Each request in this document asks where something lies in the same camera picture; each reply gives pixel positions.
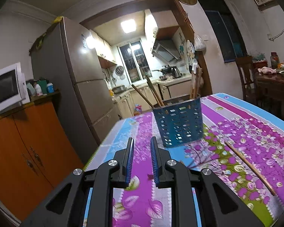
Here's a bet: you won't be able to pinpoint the wooden chopstick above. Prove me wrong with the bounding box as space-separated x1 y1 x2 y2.
148 82 164 107
131 84 154 109
146 75 165 107
194 67 203 98
190 70 196 100
224 141 277 196

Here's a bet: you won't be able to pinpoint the beige kitchen base cabinets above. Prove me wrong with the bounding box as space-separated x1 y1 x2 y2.
112 75 191 118

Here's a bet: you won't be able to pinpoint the kitchen window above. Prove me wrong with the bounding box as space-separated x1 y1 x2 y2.
119 41 152 83

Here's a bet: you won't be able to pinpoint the floral plastic tablecloth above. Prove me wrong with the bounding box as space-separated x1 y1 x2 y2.
85 93 284 226

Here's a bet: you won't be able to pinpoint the orange wooden cabinet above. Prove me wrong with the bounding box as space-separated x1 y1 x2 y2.
0 92 83 221

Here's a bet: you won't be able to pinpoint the blue perforated utensil holder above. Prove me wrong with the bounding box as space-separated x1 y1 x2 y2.
153 95 203 148

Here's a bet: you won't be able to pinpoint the dark wooden side table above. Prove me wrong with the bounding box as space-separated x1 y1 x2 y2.
254 72 284 120

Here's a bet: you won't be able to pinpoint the white microwave oven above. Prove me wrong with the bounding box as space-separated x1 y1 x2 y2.
0 62 30 113

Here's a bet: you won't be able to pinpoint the steel electric kettle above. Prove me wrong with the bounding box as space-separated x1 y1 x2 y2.
171 67 182 79

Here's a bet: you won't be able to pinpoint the dark wooden chair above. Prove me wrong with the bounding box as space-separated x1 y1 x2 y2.
236 56 258 106

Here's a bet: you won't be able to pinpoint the grey refrigerator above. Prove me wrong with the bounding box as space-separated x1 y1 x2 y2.
30 16 119 163

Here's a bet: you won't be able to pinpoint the white plastic bag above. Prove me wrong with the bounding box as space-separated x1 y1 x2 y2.
194 34 206 51

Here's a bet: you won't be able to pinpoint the range hood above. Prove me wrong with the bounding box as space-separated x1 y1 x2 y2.
152 40 180 64

